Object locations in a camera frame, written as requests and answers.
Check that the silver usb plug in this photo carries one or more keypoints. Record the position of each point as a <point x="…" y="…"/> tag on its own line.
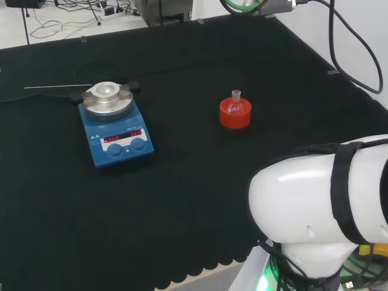
<point x="349" y="285"/>

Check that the thin metal probe rod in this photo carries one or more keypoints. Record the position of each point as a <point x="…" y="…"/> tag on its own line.
<point x="57" y="87"/>

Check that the heater with blue base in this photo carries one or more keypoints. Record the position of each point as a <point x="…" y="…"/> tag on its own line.
<point x="121" y="148"/>

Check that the grey metal cabinet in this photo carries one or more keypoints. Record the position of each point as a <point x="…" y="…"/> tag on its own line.
<point x="163" y="12"/>

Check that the black bench cloth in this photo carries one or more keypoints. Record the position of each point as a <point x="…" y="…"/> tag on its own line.
<point x="182" y="197"/>

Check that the clear round-bottom glass flask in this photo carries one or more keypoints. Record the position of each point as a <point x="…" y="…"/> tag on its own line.
<point x="235" y="106"/>

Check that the white power strip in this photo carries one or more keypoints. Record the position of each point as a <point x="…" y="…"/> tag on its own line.
<point x="112" y="13"/>

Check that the black tripod leg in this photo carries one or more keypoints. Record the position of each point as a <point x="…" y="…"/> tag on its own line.
<point x="94" y="13"/>

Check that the blue pole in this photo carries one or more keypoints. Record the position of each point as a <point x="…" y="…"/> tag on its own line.
<point x="25" y="21"/>

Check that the yellow stop button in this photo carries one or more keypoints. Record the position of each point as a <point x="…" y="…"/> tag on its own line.
<point x="365" y="250"/>

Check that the black box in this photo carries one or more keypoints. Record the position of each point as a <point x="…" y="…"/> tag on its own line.
<point x="25" y="3"/>

